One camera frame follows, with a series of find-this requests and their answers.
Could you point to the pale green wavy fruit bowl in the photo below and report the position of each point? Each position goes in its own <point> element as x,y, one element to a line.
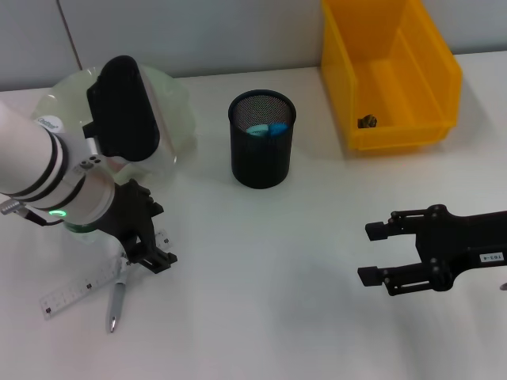
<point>178,103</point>

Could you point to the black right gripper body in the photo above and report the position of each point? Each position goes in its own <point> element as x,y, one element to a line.
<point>459,245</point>

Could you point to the blue scissors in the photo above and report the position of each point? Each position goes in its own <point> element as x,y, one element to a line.
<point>277,129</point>

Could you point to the black mesh pen cup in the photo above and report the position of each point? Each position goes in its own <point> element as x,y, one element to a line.
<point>261,166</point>

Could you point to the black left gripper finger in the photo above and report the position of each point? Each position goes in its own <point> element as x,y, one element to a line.
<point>158,259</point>
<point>127,251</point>

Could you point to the yellow plastic storage bin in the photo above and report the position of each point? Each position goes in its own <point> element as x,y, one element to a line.
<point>340,59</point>

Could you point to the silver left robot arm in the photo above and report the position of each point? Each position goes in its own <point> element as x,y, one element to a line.
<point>39,166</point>

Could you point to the clear plastic ruler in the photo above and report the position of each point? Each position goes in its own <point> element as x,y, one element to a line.
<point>71,293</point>

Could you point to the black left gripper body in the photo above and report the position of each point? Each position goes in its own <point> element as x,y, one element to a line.
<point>130,213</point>

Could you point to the green plastic wrapper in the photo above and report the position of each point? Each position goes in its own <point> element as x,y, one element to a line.
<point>367,121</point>

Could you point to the silver ballpoint pen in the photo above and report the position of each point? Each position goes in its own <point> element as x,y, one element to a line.
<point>115,301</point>

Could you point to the clear water bottle green label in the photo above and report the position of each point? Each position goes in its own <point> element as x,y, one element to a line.
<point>48,122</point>

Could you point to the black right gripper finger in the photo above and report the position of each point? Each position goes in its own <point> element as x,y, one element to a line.
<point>390,227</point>
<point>392,279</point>

